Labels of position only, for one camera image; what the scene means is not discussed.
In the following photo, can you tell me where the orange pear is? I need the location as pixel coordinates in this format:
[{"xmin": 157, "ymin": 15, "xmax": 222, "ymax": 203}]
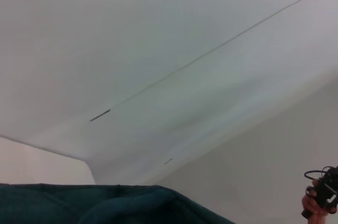
[{"xmin": 302, "ymin": 194, "xmax": 331, "ymax": 224}]

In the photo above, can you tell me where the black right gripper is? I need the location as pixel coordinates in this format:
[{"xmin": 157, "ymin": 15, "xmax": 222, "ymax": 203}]
[{"xmin": 301, "ymin": 166, "xmax": 338, "ymax": 219}]

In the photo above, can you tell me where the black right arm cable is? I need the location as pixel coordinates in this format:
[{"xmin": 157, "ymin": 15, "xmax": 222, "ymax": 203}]
[{"xmin": 304, "ymin": 166, "xmax": 335, "ymax": 182}]

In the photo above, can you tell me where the dark teal fabric lunch bag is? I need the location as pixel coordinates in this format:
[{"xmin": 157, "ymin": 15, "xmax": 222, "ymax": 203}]
[{"xmin": 0, "ymin": 183, "xmax": 236, "ymax": 224}]

